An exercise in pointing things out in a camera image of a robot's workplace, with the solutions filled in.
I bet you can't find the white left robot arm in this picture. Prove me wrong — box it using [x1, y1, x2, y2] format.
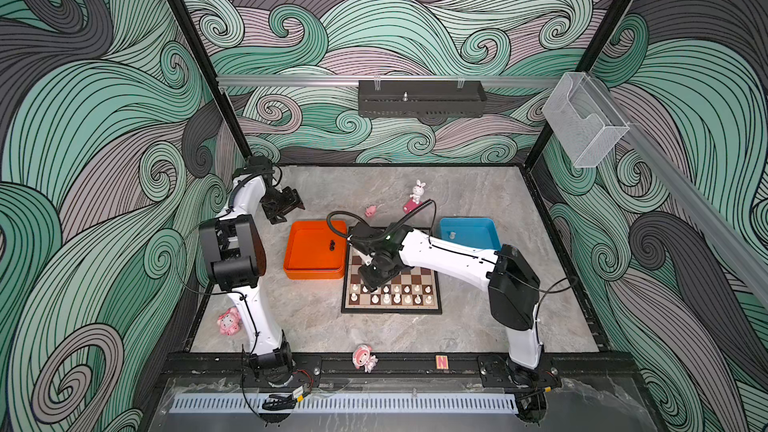
[199, 156, 304, 382]

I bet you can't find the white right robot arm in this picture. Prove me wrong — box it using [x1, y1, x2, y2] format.
[347, 225, 543, 370]

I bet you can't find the folding chess board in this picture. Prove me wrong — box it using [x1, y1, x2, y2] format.
[341, 246, 443, 315]

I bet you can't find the orange plastic tray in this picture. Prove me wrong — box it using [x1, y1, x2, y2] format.
[283, 221, 347, 281]

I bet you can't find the white bunny phone stand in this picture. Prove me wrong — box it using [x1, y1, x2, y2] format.
[403, 180, 426, 214]

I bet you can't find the pink melody figurine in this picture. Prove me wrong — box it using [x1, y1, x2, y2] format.
[352, 344, 378, 373]

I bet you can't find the blue plastic tray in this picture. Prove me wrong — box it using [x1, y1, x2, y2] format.
[439, 217, 502, 250]

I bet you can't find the red letter block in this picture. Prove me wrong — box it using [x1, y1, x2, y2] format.
[435, 355, 450, 370]

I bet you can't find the pink kitty figurine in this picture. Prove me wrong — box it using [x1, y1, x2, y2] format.
[217, 307, 241, 336]

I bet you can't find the clear acrylic holder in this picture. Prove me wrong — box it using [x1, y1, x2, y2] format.
[542, 72, 629, 169]

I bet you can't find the aluminium rail back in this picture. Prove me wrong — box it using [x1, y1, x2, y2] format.
[216, 74, 560, 89]

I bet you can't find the aluminium rail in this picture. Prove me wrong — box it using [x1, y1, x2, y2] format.
[623, 125, 768, 307]
[216, 74, 560, 89]

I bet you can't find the black wall shelf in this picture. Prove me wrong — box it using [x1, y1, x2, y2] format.
[357, 81, 488, 119]

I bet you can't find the white slotted cable duct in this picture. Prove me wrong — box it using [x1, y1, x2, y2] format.
[169, 392, 518, 415]

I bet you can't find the black frame post left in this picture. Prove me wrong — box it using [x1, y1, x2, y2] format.
[166, 0, 253, 160]

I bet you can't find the black frame post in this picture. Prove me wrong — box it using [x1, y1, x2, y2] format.
[524, 0, 633, 172]
[166, 0, 253, 160]

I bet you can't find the aluminium rail right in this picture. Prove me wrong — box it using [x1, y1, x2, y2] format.
[623, 125, 768, 307]

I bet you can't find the black frame post right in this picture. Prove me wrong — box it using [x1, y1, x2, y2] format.
[524, 0, 633, 172]

